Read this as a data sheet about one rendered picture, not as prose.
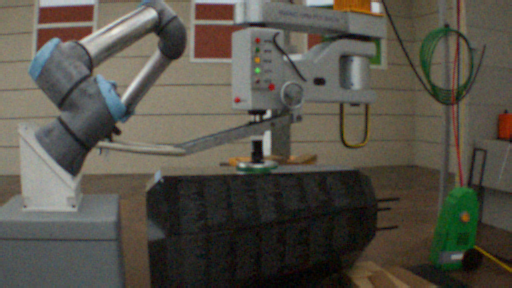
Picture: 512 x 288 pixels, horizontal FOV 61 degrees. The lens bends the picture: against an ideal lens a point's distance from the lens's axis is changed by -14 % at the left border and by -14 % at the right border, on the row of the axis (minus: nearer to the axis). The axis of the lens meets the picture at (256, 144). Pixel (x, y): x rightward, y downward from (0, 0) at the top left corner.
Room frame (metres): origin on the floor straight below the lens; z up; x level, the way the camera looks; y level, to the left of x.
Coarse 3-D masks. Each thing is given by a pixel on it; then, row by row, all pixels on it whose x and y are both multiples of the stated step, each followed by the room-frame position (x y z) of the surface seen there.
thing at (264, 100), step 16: (240, 32) 2.57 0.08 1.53; (256, 32) 2.49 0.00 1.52; (272, 32) 2.54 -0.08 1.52; (240, 48) 2.57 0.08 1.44; (272, 48) 2.54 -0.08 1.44; (240, 64) 2.57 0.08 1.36; (272, 64) 2.54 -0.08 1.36; (240, 80) 2.57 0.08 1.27; (272, 80) 2.54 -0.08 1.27; (240, 96) 2.57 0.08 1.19; (256, 96) 2.49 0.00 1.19; (272, 96) 2.54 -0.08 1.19; (256, 112) 2.57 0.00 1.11
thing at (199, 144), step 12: (264, 120) 2.70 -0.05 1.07; (276, 120) 2.61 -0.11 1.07; (288, 120) 2.64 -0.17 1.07; (300, 120) 2.64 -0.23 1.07; (216, 132) 2.57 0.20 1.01; (228, 132) 2.48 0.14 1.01; (240, 132) 2.51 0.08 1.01; (252, 132) 2.54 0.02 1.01; (180, 144) 2.47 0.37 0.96; (192, 144) 2.39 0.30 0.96; (204, 144) 2.42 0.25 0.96; (216, 144) 2.45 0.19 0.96
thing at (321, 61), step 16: (320, 48) 2.78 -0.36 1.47; (336, 48) 2.75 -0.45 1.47; (352, 48) 2.80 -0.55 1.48; (368, 48) 2.86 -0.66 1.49; (288, 64) 2.60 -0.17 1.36; (304, 64) 2.64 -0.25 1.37; (320, 64) 2.69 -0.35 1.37; (336, 64) 2.75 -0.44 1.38; (288, 80) 2.60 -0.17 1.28; (304, 80) 2.64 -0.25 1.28; (320, 80) 2.69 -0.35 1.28; (336, 80) 2.74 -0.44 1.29; (320, 96) 2.69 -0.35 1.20; (336, 96) 2.74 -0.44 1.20; (352, 96) 2.80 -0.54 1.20; (368, 96) 2.86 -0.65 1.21
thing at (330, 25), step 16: (256, 0) 2.51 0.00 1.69; (240, 16) 2.53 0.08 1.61; (256, 16) 2.50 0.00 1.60; (272, 16) 2.54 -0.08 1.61; (288, 16) 2.58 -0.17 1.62; (304, 16) 2.63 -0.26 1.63; (320, 16) 2.68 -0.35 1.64; (336, 16) 2.74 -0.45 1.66; (352, 16) 2.77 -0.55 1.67; (368, 16) 2.83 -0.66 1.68; (304, 32) 2.86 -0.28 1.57; (320, 32) 2.84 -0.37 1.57; (336, 32) 2.81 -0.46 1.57; (352, 32) 2.77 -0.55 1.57; (368, 32) 2.83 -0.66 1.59; (384, 32) 2.90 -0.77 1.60
